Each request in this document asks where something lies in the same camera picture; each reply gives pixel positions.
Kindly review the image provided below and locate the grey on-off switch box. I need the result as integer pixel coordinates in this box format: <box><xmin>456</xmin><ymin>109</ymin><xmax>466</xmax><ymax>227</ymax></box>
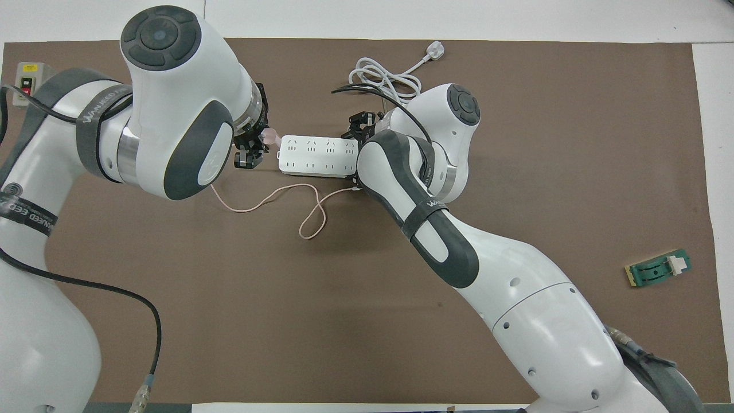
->
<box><xmin>13</xmin><ymin>61</ymin><xmax>55</xmax><ymax>108</ymax></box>

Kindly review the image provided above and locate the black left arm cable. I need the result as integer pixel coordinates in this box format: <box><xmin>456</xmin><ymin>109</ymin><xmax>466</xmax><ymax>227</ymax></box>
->
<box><xmin>0</xmin><ymin>86</ymin><xmax>162</xmax><ymax>413</ymax></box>

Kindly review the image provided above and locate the green knife switch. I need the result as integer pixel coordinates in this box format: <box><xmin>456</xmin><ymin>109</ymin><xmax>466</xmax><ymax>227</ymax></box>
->
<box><xmin>624</xmin><ymin>248</ymin><xmax>693</xmax><ymax>288</ymax></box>

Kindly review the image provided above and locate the pink charging cable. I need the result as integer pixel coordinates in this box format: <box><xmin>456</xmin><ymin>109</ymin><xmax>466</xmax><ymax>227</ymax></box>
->
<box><xmin>209</xmin><ymin>184</ymin><xmax>359</xmax><ymax>240</ymax></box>

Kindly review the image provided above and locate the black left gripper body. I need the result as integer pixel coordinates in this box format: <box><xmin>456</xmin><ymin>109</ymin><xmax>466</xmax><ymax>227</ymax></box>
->
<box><xmin>247</xmin><ymin>83</ymin><xmax>271</xmax><ymax>138</ymax></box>

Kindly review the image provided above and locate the white power strip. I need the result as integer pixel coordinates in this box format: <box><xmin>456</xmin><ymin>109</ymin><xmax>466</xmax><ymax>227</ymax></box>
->
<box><xmin>278</xmin><ymin>135</ymin><xmax>361</xmax><ymax>178</ymax></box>

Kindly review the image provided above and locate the white power cord with plug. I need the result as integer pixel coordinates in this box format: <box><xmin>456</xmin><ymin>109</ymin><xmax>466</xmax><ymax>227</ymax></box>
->
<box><xmin>349</xmin><ymin>41</ymin><xmax>446</xmax><ymax>107</ymax></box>

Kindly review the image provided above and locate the brown table mat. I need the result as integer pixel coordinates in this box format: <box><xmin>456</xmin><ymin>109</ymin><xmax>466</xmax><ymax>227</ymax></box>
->
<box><xmin>0</xmin><ymin>38</ymin><xmax>732</xmax><ymax>405</ymax></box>

